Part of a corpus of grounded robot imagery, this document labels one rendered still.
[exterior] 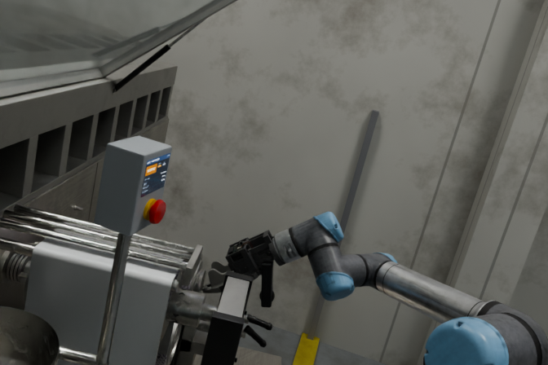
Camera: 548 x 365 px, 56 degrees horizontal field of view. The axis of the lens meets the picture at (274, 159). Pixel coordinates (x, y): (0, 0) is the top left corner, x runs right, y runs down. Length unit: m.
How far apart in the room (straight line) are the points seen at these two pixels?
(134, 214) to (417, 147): 2.66
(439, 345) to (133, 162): 0.57
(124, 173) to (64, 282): 0.40
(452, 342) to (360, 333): 2.69
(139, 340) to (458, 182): 2.52
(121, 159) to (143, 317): 0.41
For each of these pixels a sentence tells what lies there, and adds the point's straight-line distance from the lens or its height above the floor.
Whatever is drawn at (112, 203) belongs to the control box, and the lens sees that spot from 0.62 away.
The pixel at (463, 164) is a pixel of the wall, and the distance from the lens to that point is 3.20.
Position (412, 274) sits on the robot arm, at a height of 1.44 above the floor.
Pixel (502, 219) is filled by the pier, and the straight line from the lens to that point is 3.06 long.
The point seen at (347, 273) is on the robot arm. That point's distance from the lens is 1.17.
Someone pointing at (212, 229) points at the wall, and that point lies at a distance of 3.48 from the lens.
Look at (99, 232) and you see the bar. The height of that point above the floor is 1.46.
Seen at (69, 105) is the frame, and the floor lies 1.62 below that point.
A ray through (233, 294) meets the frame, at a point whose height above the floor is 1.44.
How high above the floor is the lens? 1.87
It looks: 14 degrees down
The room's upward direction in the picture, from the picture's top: 14 degrees clockwise
